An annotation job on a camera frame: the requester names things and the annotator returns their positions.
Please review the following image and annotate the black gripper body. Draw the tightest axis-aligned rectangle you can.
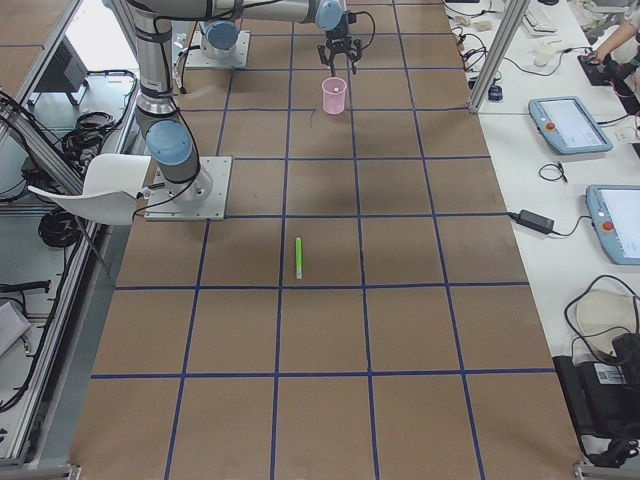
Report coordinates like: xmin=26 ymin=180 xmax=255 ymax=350
xmin=324 ymin=27 xmax=353 ymax=54

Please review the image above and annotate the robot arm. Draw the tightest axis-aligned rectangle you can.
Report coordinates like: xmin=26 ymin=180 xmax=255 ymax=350
xmin=126 ymin=1 xmax=366 ymax=200

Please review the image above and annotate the pink mesh cup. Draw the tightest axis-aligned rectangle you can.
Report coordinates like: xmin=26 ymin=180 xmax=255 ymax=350
xmin=321 ymin=77 xmax=347 ymax=115

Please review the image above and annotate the person's hand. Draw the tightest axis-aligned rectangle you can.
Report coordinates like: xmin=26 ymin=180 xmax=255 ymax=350
xmin=593 ymin=42 xmax=615 ymax=64

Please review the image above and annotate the green highlighter pen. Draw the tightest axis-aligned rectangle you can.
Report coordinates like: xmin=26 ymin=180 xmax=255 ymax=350
xmin=294 ymin=237 xmax=304 ymax=280

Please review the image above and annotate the upper teach pendant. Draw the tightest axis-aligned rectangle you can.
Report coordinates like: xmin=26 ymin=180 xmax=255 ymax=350
xmin=528 ymin=96 xmax=613 ymax=155

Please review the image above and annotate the teach pendant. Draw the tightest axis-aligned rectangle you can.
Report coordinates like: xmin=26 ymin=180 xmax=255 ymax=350
xmin=528 ymin=96 xmax=613 ymax=155
xmin=586 ymin=185 xmax=639 ymax=265

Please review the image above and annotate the white chair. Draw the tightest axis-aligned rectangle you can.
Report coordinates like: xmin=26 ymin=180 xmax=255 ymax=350
xmin=28 ymin=153 xmax=151 ymax=226

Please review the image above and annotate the black power brick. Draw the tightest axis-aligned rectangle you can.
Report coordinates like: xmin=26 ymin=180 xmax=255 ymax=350
xmin=517 ymin=209 xmax=554 ymax=235

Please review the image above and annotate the lower teach pendant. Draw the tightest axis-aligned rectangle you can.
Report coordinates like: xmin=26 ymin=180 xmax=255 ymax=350
xmin=586 ymin=185 xmax=639 ymax=265

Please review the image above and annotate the black device box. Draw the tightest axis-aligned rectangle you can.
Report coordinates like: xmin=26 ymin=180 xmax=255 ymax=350
xmin=553 ymin=355 xmax=639 ymax=468

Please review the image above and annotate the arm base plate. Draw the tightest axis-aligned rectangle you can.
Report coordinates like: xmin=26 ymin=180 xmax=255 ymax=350
xmin=186 ymin=30 xmax=250 ymax=70
xmin=144 ymin=156 xmax=232 ymax=221

